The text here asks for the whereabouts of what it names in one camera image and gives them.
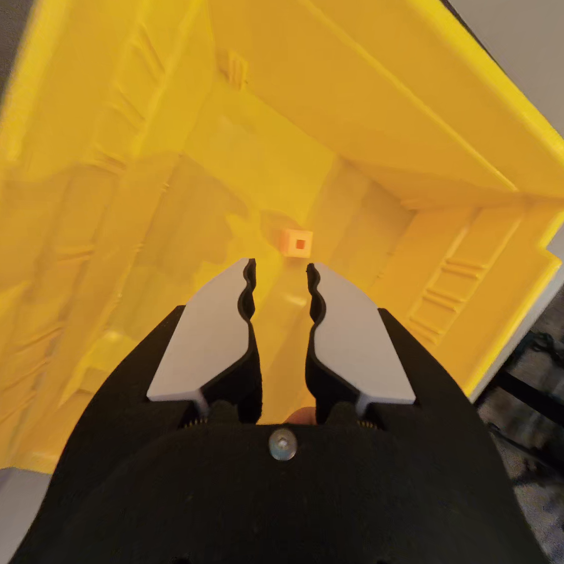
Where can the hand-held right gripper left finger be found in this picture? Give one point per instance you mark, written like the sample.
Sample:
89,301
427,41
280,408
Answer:
207,339

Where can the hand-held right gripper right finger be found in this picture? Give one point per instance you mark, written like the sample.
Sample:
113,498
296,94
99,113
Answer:
357,343

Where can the orange cube with square hole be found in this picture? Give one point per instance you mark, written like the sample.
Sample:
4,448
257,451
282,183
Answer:
291,238

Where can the yellow plastic bin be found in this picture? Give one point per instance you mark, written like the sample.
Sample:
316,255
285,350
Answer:
352,110

